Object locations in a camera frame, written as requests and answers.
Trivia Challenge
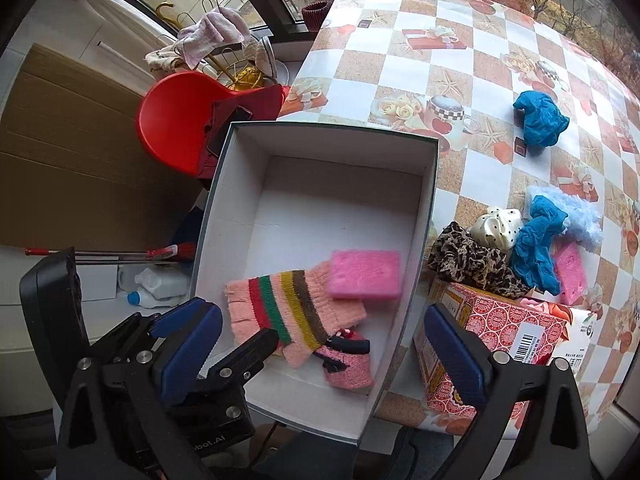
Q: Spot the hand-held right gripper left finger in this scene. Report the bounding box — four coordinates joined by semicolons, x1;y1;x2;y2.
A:
55;297;224;480

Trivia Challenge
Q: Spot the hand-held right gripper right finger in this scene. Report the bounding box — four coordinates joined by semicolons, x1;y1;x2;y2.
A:
424;302;601;480

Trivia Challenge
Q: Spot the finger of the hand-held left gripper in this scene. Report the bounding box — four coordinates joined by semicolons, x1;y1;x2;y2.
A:
90;312;163;366
197;329;279;403

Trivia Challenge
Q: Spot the pink striped knit glove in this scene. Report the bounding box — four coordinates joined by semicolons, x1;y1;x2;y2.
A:
224;269;368;367

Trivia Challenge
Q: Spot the leopard print scarf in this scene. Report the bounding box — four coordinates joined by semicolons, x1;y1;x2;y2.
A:
427;221;533;301

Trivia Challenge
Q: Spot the black and pink sock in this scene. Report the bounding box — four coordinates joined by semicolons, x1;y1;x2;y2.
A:
314;327;375;391

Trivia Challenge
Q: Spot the pink sponge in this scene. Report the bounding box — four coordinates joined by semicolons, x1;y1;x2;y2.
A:
327;249;402;302
552;242;590;306

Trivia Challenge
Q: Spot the blue cloth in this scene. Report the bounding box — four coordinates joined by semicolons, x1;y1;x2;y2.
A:
511;195;568;296
512;90;571;148

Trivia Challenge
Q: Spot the white polka dot cloth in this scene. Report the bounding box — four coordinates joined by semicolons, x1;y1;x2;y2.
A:
469;206;525;251

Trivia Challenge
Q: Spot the grey cardboard box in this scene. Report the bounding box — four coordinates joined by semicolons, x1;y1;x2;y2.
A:
189;121;441;447

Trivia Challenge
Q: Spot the light blue fluffy duster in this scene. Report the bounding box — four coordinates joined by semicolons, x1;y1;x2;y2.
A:
527;185;603;253

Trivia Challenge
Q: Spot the red tissue box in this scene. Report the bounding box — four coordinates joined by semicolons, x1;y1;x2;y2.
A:
412;277;571;418

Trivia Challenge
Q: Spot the white bottle blue cap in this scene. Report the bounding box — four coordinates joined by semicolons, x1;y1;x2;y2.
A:
117;266;193;308

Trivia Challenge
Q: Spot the brown cardboard sheet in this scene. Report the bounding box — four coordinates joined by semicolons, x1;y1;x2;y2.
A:
0;42;211;251

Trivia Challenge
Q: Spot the red plastic chair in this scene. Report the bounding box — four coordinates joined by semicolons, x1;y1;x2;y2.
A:
137;71;291;181

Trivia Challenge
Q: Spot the black smartphone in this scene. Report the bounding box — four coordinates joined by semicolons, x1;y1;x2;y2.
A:
205;106;253;157

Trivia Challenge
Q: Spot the dark red cloth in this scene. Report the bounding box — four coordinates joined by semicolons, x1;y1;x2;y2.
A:
197;85;286;191

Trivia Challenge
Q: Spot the beige hanging cloth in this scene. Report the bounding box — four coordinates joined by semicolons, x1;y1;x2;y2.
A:
145;42;186;73

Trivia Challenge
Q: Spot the checkered printed tablecloth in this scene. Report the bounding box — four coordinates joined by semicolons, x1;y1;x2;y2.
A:
275;0;640;436

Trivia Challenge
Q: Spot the white tied curtain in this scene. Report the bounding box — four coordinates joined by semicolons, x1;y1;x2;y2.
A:
47;0;168;46

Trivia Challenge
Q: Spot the pink hanging cloth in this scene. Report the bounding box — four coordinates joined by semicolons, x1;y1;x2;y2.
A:
175;7;253;68

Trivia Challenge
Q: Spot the dark red flower pot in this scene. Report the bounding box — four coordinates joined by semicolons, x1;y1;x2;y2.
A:
301;1;331;31

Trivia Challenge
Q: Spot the red handled mop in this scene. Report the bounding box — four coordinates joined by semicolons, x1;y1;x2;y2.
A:
25;242;196;266

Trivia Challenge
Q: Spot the gold wire rack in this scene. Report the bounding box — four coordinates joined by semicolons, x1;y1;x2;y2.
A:
155;2;281;93

